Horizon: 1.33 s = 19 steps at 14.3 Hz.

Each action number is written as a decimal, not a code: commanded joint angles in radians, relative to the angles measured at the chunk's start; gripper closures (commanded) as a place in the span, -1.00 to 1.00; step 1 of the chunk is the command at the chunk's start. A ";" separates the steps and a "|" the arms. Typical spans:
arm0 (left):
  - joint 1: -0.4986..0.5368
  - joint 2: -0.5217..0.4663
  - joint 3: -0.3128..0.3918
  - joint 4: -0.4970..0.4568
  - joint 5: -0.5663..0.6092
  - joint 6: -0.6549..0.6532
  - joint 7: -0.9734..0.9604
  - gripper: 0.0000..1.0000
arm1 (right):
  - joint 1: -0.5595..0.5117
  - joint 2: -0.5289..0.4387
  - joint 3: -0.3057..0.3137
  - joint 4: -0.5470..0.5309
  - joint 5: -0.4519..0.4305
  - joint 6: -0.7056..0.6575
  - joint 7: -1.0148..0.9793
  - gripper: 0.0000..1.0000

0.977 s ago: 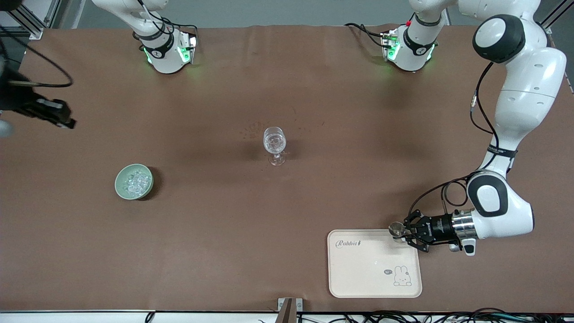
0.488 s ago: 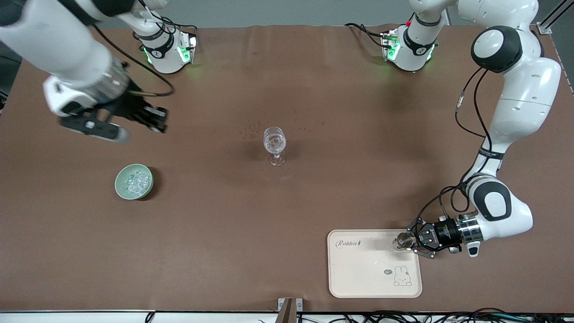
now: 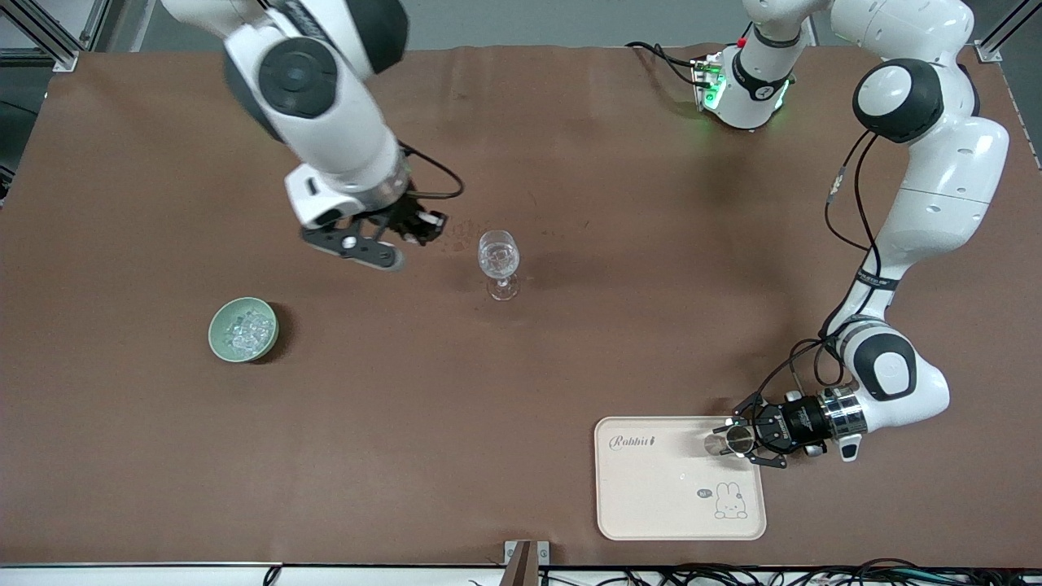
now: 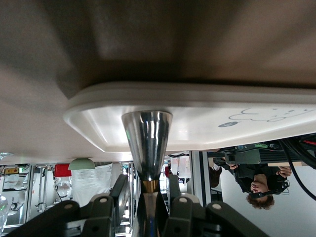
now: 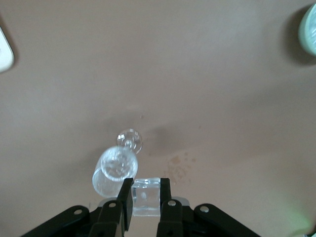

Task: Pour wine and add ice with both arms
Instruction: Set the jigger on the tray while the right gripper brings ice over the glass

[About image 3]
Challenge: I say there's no black cable bundle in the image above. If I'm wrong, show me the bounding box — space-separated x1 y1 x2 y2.
468 558 1042 586

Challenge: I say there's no clear stemmed wine glass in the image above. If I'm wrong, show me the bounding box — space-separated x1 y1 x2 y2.
477 230 522 302

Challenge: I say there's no clear ice cube heap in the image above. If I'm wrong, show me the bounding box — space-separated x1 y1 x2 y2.
225 312 275 356

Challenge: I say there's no cream rabbit print tray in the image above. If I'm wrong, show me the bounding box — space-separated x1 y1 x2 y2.
593 416 768 542

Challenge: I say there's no pale green ceramic bowl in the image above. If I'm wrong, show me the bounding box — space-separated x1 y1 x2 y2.
208 296 280 365

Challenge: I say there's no aluminium frame post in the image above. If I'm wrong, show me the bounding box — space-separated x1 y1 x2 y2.
0 0 111 72
973 0 1042 64

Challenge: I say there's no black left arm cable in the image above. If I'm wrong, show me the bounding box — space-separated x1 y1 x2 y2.
733 130 882 426

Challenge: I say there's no steel double jigger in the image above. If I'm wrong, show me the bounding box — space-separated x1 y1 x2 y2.
703 426 754 458

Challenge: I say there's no black base power cable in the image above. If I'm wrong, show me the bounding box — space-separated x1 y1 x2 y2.
625 41 705 89

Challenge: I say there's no brown table mat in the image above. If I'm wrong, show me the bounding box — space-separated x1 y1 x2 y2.
0 45 1042 568

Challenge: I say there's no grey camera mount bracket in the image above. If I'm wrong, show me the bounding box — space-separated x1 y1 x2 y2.
504 540 551 586

